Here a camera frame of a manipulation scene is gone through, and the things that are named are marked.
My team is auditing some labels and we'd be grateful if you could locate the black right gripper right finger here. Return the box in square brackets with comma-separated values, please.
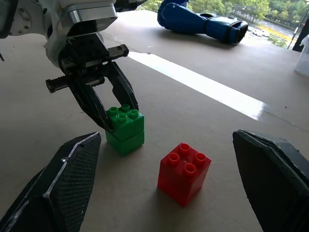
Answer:
[232, 129, 309, 232]

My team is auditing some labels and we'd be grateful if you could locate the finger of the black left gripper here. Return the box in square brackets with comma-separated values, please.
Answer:
[103, 61, 140, 112]
[67, 72, 114, 133]

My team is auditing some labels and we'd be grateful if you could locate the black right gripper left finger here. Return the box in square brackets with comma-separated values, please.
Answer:
[0, 131, 102, 232]

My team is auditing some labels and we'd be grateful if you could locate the green toy brick cube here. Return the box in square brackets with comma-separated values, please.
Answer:
[105, 103, 146, 157]

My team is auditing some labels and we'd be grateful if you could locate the red toy brick cube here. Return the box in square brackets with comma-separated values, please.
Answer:
[156, 142, 212, 208]

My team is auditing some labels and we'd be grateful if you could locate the blue boxing glove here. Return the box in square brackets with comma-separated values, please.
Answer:
[156, 0, 249, 45]

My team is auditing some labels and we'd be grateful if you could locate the translucent plastic container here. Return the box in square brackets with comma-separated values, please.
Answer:
[294, 33, 309, 78]

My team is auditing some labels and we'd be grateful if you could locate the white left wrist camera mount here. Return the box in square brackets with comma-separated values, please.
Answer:
[9, 0, 71, 73]

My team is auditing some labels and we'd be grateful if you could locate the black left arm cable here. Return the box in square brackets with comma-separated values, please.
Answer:
[114, 0, 147, 13]

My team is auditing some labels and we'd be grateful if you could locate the black window frame post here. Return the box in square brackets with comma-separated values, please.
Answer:
[291, 14, 309, 52]

